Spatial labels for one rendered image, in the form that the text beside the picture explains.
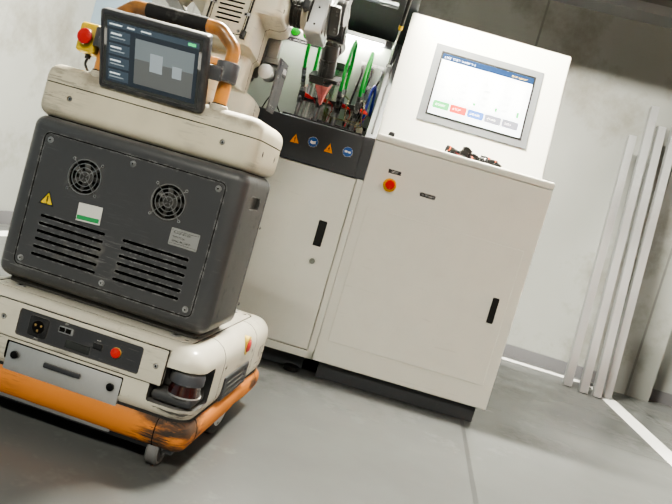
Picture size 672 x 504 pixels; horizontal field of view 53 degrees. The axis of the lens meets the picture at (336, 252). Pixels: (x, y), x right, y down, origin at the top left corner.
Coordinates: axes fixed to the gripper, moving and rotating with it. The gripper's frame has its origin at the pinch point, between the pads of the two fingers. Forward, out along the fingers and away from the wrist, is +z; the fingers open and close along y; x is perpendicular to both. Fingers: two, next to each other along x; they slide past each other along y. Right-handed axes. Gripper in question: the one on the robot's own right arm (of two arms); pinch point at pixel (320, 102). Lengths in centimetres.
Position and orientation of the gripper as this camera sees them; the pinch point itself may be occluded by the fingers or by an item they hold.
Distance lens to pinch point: 237.2
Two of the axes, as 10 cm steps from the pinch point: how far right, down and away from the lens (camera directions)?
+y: -9.5, -2.9, 1.3
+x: -2.5, 4.4, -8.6
